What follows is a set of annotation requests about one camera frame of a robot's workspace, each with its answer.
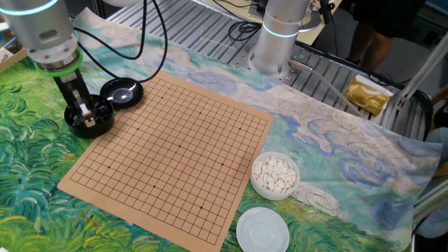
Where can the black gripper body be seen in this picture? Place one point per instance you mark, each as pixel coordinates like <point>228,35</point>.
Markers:
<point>71,91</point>

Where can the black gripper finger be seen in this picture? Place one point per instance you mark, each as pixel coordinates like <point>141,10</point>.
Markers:
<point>89,121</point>
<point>80,110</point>

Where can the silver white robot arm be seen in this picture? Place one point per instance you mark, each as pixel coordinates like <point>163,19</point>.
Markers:
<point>38,24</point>

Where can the tan go board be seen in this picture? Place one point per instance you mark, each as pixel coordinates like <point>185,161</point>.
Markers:
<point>175,157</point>

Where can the black stone bowl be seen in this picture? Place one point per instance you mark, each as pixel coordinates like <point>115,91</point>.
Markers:
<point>101,127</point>

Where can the black go stones pile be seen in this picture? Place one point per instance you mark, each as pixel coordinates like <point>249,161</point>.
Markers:
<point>103,110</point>

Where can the black bowl lid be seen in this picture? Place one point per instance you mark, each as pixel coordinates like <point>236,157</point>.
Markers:
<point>122,94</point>

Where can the brown cardboard box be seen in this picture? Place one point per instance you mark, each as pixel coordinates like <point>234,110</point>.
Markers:
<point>12,59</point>

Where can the white go stones pile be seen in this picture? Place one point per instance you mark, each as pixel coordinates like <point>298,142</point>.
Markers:
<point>274,175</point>

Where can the white stone bowl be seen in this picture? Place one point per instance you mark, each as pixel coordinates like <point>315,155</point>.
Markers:
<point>273,195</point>

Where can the white bowl lid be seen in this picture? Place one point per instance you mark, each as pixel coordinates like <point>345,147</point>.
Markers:
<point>262,231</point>

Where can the painted landscape tablecloth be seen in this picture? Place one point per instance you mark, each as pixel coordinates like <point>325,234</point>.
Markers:
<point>315,140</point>

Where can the gold foil packet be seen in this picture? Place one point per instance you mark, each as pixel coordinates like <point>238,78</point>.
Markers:
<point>365,96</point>

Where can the person in dark shorts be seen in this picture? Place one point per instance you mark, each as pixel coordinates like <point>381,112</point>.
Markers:
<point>378,45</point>

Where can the light blue garment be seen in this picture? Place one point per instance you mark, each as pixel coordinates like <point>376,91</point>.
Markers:
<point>437,224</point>

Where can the aluminium frame post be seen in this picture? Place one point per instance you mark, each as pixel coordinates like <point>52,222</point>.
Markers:
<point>430,199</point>
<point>420,73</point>

